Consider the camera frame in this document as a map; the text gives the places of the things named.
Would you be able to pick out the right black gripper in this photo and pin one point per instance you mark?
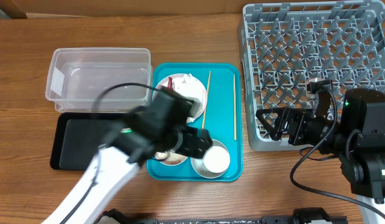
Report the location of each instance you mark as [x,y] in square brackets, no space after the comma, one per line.
[275,131]

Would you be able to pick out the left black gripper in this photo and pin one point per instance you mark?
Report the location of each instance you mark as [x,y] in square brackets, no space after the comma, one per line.
[196,147]

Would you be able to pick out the white plastic cup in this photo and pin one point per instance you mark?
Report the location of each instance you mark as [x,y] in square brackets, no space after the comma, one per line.
[216,159]

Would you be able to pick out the pink small bowl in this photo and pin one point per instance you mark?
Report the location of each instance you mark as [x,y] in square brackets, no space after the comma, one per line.
[170,158]

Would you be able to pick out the pink round plate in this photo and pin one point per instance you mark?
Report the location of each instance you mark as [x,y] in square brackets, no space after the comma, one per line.
[197,93]

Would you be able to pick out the white tissue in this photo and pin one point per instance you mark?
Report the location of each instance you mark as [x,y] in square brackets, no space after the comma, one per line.
[187,81]

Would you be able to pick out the wooden chopstick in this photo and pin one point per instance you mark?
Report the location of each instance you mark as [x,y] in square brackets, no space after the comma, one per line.
[207,93]
[234,109]

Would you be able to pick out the red snack wrapper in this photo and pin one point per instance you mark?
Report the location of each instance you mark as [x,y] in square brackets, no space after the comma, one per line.
[170,83]

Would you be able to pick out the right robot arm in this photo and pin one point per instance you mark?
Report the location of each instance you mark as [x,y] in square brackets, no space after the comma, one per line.
[357,140]

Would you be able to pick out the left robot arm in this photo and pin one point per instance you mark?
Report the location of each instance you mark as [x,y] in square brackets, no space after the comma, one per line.
[142,132]

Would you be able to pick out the teal plastic tray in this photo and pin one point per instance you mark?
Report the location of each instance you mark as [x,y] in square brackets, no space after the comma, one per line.
[219,119]

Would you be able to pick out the grey dish rack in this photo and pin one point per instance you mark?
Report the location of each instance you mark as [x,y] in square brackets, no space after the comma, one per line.
[282,45]

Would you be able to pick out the black tray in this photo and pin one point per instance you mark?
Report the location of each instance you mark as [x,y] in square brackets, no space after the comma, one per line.
[79,137]

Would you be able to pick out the clear plastic bin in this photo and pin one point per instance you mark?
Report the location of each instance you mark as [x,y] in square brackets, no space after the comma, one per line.
[78,75]

